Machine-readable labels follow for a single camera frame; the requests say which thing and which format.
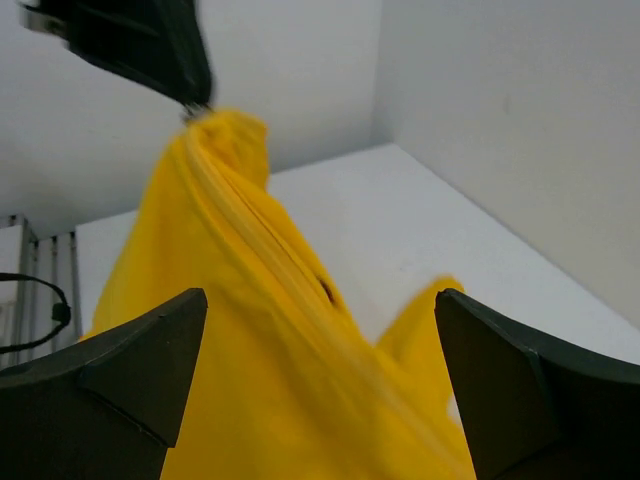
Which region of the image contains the aluminium rail front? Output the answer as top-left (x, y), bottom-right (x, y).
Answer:
top-left (1, 215), bottom-right (82, 369)

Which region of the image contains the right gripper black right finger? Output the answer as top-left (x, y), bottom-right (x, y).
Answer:
top-left (435, 289), bottom-right (639, 479)

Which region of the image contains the yellow jacket with patterned lining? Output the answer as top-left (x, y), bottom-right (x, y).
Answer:
top-left (91, 110), bottom-right (474, 479)

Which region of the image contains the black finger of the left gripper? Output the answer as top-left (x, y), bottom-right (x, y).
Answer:
top-left (19, 0), bottom-right (216, 113)

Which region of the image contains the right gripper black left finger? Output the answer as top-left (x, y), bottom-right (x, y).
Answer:
top-left (1, 289), bottom-right (207, 479)

